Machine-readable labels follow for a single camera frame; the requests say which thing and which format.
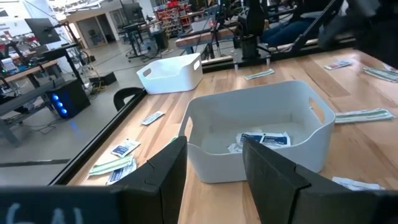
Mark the grey metal desk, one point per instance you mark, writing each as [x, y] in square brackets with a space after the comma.
[25, 96]

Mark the white plastic bin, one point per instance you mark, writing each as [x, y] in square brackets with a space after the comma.
[174, 77]

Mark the person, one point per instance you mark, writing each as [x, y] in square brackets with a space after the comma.
[286, 32]

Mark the wooden workbench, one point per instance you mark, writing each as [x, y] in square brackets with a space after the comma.
[199, 39]
[31, 69]

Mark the black box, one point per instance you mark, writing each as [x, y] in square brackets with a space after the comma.
[104, 78]

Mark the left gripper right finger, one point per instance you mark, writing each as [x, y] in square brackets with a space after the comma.
[280, 193]

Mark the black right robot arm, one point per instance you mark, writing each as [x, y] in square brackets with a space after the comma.
[252, 31]

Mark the red antibiotic ointment packet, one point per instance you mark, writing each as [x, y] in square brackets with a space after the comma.
[338, 64]
[153, 118]

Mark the black computer tower blue lights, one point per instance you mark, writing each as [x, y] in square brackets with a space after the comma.
[74, 96]

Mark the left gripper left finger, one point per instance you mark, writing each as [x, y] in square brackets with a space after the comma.
[155, 193]

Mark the red parts shelf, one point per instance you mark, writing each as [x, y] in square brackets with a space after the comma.
[172, 18]

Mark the green striped bandage wrapper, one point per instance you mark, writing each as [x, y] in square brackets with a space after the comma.
[363, 115]
[259, 74]
[109, 165]
[382, 75]

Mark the light grey plastic bin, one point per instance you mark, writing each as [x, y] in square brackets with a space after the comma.
[264, 102]

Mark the black computer monitor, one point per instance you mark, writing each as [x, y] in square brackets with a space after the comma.
[132, 12]
[42, 31]

